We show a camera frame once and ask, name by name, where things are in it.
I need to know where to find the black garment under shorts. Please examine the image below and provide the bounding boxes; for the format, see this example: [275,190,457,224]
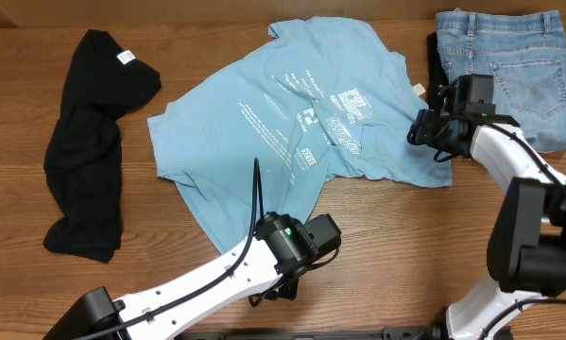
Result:
[426,32,449,111]

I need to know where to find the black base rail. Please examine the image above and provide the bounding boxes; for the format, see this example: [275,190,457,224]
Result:
[176,325,449,340]

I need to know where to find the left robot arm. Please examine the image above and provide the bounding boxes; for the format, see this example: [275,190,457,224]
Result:
[45,212,339,340]

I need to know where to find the blue denim shorts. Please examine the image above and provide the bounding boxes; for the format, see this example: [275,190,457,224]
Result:
[436,8,566,152]

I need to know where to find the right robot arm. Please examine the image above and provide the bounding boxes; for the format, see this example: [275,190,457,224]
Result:
[407,110,566,339]

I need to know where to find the light blue t-shirt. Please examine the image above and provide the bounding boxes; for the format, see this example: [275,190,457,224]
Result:
[147,17,452,252]

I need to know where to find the black garment on left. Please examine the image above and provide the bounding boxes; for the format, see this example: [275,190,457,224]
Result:
[43,29,162,264]

